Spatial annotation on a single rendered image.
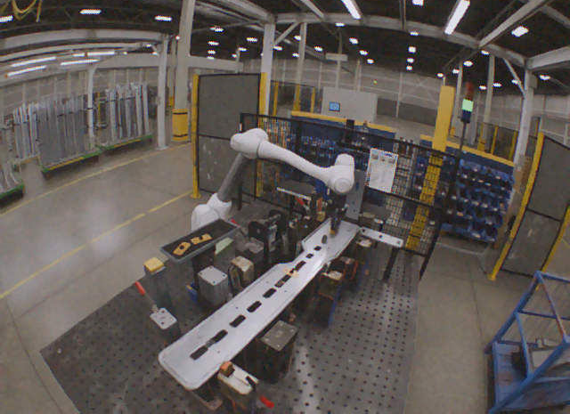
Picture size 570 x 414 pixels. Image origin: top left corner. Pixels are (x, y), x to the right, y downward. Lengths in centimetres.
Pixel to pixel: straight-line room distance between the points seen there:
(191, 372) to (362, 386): 74
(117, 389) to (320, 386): 89
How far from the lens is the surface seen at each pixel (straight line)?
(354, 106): 792
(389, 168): 193
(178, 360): 94
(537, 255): 411
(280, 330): 96
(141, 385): 127
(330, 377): 125
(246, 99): 356
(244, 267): 113
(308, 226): 162
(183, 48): 891
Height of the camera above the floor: 178
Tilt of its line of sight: 24 degrees down
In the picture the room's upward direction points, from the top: 5 degrees clockwise
